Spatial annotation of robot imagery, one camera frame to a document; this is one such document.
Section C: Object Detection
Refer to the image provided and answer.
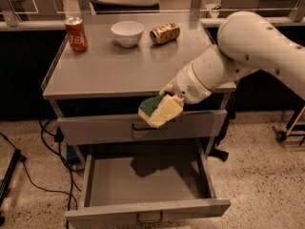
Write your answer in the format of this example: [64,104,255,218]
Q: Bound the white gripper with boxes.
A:
[143,63,212,128]

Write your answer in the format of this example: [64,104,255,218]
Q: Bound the green and yellow sponge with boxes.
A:
[138,94,165,118]

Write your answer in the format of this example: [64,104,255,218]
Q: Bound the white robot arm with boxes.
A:
[138,11,305,128]

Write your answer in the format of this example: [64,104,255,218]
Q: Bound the closed upper drawer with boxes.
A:
[57,110,227,145]

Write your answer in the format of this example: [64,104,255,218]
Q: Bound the grey metal drawer cabinet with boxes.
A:
[41,12,240,229]

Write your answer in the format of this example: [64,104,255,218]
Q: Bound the open middle drawer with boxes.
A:
[66,151,231,229]

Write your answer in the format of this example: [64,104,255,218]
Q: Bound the gold crushed can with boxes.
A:
[150,22,180,45]

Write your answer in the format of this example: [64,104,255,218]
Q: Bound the white bowl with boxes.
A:
[112,21,144,48]

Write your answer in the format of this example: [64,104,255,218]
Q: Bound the red soda can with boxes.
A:
[65,16,88,52]

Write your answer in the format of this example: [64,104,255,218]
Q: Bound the black wheeled cart base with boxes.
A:
[273,106,305,145]

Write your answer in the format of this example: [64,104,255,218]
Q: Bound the black stand on left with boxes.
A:
[0,149,21,206]

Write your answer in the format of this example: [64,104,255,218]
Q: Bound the black floor cables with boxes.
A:
[0,118,84,229]

